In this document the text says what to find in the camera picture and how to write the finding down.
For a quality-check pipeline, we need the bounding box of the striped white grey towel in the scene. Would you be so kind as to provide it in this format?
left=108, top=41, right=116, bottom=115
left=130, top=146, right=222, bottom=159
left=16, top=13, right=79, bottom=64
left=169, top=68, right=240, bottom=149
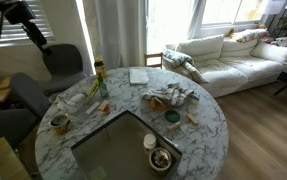
left=140, top=82, right=201, bottom=108

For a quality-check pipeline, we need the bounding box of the floral throw pillow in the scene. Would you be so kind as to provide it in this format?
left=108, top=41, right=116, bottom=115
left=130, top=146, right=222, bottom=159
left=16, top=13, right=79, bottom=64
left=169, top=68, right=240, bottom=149
left=231, top=28, right=269, bottom=43

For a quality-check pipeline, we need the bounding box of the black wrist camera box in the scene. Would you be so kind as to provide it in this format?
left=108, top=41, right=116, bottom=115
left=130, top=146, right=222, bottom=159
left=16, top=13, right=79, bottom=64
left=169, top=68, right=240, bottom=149
left=1, top=0, right=37, bottom=26

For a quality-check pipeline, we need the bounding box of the white fabric sofa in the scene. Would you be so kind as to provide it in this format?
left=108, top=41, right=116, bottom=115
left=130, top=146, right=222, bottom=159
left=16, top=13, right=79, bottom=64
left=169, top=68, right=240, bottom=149
left=162, top=33, right=287, bottom=99

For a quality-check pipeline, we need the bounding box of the white bowl with scraps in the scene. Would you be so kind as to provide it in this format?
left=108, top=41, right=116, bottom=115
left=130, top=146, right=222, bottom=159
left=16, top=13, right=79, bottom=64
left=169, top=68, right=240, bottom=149
left=148, top=146, right=173, bottom=174

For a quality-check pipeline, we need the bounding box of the small white jar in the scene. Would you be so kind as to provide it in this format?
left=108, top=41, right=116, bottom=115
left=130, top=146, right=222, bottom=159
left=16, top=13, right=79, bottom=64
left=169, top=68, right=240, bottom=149
left=142, top=133, right=158, bottom=156

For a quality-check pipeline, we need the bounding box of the long white block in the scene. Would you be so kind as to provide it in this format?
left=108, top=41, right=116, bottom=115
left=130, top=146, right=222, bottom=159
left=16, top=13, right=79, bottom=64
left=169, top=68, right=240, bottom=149
left=85, top=101, right=101, bottom=116

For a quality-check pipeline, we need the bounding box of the green sticky note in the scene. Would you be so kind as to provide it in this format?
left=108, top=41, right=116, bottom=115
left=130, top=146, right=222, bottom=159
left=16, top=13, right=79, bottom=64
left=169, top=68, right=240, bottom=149
left=88, top=165, right=108, bottom=180

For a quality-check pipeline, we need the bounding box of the clear plastic container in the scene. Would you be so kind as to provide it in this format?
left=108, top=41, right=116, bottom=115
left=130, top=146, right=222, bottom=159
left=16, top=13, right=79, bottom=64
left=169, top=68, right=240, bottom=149
left=54, top=91, right=91, bottom=114

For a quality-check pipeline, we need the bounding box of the small white block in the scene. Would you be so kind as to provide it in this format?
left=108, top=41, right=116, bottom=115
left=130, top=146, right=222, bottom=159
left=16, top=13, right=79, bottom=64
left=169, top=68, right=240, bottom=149
left=97, top=99, right=110, bottom=111

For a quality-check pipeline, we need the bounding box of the green bottle with red cap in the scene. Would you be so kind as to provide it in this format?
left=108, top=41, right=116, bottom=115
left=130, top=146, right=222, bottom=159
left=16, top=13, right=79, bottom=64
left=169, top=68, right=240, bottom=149
left=96, top=71, right=109, bottom=98

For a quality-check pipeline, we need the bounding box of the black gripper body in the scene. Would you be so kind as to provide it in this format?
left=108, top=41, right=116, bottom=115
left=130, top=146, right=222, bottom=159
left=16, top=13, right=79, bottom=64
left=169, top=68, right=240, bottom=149
left=20, top=20, right=48, bottom=48

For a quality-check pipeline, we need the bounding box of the grey white knit blanket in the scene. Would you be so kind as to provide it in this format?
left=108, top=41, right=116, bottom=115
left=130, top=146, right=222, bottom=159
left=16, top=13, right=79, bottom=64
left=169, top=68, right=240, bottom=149
left=162, top=49, right=211, bottom=84

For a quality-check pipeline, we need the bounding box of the dark glass tray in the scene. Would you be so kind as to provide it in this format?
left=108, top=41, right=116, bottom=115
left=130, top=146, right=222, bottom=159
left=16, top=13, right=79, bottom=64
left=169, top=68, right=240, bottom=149
left=70, top=109, right=184, bottom=180

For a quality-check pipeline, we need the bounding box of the grey upholstered chair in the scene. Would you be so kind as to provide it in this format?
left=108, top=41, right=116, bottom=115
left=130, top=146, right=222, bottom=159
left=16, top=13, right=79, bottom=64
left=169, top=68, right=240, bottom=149
left=0, top=108, right=39, bottom=149
left=9, top=71, right=52, bottom=119
left=39, top=43, right=88, bottom=98

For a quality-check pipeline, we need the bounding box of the small red round item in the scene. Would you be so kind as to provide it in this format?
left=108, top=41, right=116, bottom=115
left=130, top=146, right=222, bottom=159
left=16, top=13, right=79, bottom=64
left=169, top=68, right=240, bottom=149
left=102, top=103, right=112, bottom=115

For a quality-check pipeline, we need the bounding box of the glass jar with sauce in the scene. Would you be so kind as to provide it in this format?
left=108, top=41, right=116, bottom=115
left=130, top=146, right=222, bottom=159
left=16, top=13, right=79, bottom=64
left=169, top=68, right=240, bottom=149
left=48, top=113, right=72, bottom=136

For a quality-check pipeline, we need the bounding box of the small wooden block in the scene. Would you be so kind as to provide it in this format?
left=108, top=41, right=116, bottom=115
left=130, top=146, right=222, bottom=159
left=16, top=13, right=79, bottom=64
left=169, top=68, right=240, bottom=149
left=186, top=112, right=199, bottom=126
left=53, top=95, right=63, bottom=111
left=167, top=121, right=182, bottom=132

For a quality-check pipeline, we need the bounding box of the light wooden board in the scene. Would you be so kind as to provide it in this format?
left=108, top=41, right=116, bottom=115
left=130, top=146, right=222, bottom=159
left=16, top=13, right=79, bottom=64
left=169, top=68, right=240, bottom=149
left=0, top=136, right=32, bottom=180

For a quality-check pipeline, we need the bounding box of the orange crumpled item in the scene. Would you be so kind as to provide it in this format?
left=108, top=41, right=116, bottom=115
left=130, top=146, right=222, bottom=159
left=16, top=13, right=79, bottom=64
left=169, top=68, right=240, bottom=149
left=149, top=96, right=168, bottom=111

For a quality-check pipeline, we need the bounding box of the small wooden chair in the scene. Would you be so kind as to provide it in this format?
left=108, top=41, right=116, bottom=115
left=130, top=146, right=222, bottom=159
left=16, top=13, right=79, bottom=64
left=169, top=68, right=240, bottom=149
left=144, top=52, right=164, bottom=69

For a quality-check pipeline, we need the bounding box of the white lamp shade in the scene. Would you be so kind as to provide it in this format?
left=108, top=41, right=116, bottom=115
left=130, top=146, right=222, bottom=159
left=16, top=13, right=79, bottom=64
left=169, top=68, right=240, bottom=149
left=262, top=0, right=286, bottom=16

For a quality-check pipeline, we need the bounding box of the round green lid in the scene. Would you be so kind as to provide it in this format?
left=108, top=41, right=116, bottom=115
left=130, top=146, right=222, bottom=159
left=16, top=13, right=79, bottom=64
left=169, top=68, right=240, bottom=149
left=164, top=109, right=181, bottom=124

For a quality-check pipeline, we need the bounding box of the black metal plant stand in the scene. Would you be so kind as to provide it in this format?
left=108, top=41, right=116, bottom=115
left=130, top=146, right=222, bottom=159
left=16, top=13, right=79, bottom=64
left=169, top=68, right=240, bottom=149
left=271, top=9, right=287, bottom=38

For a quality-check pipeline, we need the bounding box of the white sheer curtain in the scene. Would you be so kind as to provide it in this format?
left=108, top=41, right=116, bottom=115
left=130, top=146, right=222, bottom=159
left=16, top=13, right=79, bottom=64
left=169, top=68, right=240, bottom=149
left=82, top=0, right=147, bottom=71

